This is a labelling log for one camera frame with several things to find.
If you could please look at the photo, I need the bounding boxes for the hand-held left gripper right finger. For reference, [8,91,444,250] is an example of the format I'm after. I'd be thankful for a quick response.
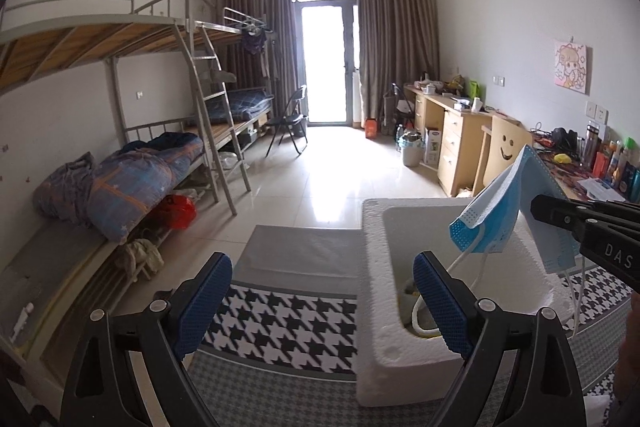
[412,251,586,427]

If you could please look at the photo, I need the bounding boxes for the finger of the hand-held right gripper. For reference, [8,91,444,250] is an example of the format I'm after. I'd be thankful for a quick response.
[531,195,586,242]

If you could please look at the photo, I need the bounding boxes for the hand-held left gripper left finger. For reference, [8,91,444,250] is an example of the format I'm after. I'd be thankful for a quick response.
[60,252,233,427]

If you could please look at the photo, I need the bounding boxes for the blue face mask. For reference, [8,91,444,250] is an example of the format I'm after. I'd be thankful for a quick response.
[442,144,588,338]

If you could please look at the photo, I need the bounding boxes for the white foam box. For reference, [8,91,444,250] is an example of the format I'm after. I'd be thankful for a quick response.
[356,197,576,408]

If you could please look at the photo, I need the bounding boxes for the white paper sheets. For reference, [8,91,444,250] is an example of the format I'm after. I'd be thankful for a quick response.
[575,177,628,202]

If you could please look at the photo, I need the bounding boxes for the beige cloth bundle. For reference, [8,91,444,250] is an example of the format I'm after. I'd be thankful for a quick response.
[117,237,163,280]

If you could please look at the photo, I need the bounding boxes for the row of toiletry bottles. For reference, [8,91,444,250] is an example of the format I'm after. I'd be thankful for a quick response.
[575,122,640,190]

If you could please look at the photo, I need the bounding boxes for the black headphones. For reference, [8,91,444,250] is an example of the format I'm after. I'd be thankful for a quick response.
[550,127,578,148]

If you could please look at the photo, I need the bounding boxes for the houndstooth tablecloth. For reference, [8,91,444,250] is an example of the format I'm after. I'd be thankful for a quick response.
[185,226,640,427]

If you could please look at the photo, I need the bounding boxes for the wooden smiley face chair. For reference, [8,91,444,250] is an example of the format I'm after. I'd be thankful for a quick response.
[472,114,533,198]

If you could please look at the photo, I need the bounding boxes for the red plastic bag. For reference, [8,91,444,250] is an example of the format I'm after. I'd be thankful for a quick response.
[155,194,197,230]

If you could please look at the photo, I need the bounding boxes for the blue plaid quilt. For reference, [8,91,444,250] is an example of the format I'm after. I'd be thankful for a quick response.
[85,132,205,243]

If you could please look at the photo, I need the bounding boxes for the white cardboard box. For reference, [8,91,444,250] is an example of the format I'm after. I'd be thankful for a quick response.
[424,127,443,168]

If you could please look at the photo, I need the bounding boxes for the white waste bin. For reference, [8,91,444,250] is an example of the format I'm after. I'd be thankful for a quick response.
[402,132,426,166]

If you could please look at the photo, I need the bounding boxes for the grey crumpled cloth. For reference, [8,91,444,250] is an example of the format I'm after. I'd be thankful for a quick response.
[32,152,98,228]

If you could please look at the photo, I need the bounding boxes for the black folding chair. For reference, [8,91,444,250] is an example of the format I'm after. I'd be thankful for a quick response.
[264,85,309,158]

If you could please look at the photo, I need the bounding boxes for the blue checked mattress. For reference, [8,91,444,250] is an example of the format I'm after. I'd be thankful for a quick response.
[205,88,276,124]

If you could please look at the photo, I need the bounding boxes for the brown curtain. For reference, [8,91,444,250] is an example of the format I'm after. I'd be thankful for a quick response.
[356,0,441,128]
[216,0,301,108]

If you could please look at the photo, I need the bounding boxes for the dark hanging clothes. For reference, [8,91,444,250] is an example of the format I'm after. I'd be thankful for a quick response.
[240,27,268,55]

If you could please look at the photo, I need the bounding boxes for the grey metal bunk bed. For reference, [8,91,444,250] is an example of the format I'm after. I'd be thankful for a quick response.
[192,7,281,158]
[0,0,238,358]

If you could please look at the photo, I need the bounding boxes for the glass balcony door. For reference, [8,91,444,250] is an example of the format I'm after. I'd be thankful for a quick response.
[290,0,361,125]

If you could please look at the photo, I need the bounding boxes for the pink cartoon wall picture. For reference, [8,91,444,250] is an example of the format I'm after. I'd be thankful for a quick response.
[552,39,593,95]

